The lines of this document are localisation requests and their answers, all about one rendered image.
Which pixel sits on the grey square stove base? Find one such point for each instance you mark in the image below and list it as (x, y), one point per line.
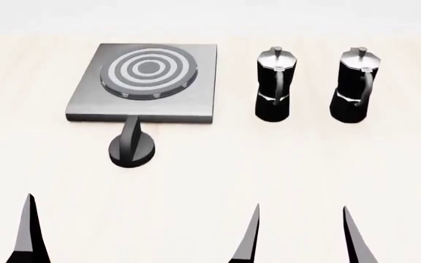
(86, 104)

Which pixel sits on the black moka pot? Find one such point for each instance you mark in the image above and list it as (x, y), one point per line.
(269, 82)
(349, 85)

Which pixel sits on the round ringed stove burner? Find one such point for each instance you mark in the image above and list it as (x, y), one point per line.
(148, 68)

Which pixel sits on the black stove knob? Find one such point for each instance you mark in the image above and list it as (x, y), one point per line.
(132, 149)

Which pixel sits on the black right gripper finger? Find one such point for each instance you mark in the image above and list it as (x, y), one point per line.
(249, 246)
(356, 246)

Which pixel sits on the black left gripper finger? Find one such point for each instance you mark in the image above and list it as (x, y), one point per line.
(29, 241)

